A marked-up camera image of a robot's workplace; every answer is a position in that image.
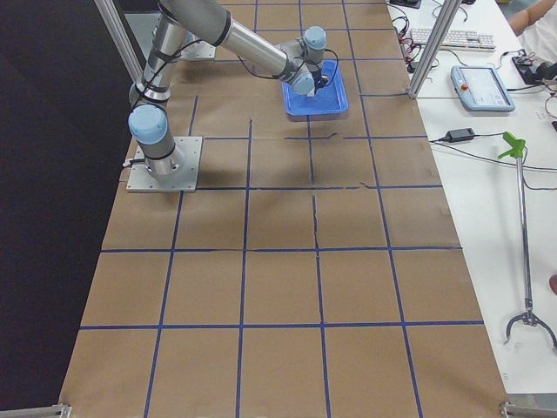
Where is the blue plastic tray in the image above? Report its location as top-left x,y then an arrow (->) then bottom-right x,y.
282,60 -> 349,122

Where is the aluminium frame post right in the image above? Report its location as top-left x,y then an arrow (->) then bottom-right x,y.
407,0 -> 461,99

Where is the robot teach pendant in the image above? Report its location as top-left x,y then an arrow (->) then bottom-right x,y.
450,65 -> 515,114

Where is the aluminium frame post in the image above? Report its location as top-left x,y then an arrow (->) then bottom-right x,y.
407,0 -> 461,99
94,0 -> 145,83

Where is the white computer keyboard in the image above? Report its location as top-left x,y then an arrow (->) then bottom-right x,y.
410,28 -> 495,51

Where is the brown paper table cover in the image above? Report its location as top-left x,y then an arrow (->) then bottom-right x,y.
60,1 -> 506,417

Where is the black power adapter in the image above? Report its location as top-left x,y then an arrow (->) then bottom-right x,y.
446,128 -> 476,143

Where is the aluminium frame post left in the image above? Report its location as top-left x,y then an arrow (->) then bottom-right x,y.
94,0 -> 145,83

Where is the green handled reacher grabber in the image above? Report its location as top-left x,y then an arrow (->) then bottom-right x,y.
498,131 -> 556,352

